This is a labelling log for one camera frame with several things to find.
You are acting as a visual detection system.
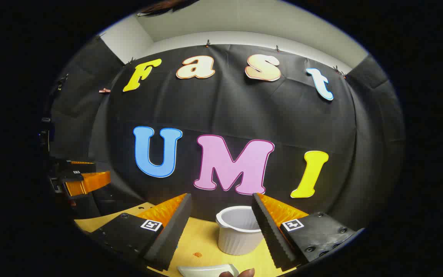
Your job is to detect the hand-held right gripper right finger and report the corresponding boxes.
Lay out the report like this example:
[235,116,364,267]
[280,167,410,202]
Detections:
[251,192,364,270]

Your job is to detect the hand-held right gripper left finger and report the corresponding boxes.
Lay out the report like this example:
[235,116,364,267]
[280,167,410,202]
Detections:
[90,193,192,272]

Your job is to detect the white ribbed garbage bin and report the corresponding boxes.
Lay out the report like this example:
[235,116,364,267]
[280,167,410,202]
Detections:
[216,206,272,255]

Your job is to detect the white dustpan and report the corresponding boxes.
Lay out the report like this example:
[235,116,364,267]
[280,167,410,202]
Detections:
[177,264,240,277]

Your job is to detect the wooden desktop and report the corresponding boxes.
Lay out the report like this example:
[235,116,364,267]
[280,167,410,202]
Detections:
[75,202,297,277]

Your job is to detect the black backdrop cloth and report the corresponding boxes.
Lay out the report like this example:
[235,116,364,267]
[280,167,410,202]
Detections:
[48,37,406,231]

